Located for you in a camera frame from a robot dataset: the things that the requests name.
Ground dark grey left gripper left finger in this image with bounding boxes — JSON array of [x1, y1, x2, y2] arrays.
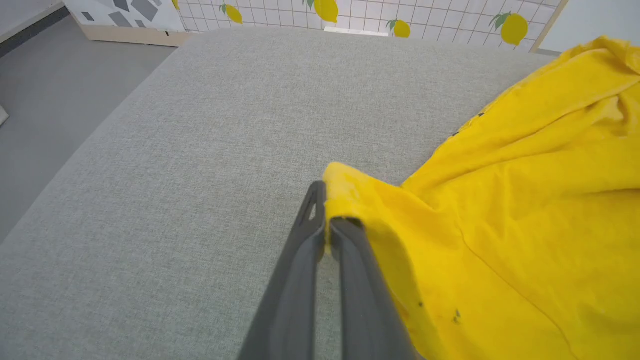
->
[[237, 181, 328, 360]]

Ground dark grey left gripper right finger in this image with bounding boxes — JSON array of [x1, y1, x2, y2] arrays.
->
[[329, 216, 418, 360]]

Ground yellow garment with cartoon print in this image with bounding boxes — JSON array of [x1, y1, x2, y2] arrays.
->
[[322, 35, 640, 360]]

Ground grey fabric sofa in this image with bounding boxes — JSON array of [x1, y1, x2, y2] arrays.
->
[[0, 27, 556, 360]]

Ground flat white board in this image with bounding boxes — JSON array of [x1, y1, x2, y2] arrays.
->
[[324, 26, 390, 37]]

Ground lemon print partition panel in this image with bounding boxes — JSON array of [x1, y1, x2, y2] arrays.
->
[[172, 0, 568, 53]]

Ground grey shapes print partition panel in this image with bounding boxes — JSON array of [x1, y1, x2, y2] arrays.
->
[[62, 0, 193, 48]]

